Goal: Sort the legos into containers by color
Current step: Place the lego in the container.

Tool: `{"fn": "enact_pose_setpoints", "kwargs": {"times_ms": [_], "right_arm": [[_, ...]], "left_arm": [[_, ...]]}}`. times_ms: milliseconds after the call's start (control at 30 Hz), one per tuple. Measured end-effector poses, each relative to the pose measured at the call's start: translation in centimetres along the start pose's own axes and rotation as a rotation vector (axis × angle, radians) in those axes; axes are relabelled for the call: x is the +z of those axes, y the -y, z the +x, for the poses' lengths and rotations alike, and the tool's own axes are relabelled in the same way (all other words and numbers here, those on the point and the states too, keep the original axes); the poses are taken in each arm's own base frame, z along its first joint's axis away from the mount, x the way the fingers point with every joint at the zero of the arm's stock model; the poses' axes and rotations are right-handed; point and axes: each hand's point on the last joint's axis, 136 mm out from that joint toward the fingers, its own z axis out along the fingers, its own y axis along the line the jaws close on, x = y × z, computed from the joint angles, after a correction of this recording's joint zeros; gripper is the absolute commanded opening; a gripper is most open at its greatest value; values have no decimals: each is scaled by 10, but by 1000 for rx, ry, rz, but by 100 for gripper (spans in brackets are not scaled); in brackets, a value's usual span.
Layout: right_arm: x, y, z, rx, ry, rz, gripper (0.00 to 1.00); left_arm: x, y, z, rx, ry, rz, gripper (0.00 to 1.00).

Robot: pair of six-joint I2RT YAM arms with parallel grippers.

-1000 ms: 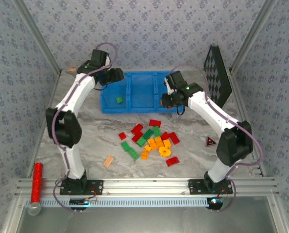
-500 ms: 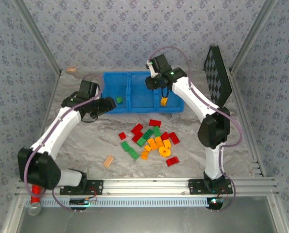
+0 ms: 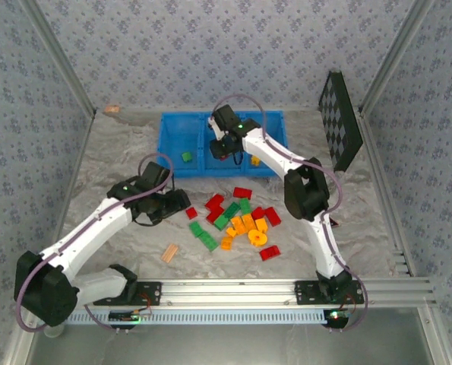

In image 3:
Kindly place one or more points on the small orange lego brick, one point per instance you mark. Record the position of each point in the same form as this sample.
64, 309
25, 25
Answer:
231, 231

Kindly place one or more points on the yellow lego brick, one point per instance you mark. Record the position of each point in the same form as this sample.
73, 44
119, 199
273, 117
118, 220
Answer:
261, 225
255, 160

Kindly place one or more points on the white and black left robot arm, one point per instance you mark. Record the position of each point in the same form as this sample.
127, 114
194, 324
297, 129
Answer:
96, 224

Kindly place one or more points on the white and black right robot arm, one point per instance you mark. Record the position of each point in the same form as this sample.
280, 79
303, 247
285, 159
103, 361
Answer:
271, 152

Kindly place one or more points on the small green lego brick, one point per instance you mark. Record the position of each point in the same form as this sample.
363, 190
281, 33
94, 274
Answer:
187, 157

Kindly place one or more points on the ridged wooden piece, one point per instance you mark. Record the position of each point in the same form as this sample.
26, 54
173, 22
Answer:
169, 253

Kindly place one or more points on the blue three-compartment bin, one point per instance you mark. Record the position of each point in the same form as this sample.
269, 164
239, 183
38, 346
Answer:
180, 129

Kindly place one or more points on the small wooden block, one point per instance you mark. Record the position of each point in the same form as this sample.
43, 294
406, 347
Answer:
111, 109

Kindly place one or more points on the black checkerboard panel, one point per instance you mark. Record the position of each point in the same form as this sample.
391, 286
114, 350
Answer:
335, 114

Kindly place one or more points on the thin aluminium side rail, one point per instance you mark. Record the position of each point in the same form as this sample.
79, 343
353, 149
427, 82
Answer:
74, 175

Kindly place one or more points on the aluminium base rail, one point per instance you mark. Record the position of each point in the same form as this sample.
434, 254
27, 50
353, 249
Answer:
229, 292

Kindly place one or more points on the aluminium frame post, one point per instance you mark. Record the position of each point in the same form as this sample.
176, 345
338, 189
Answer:
59, 57
396, 57

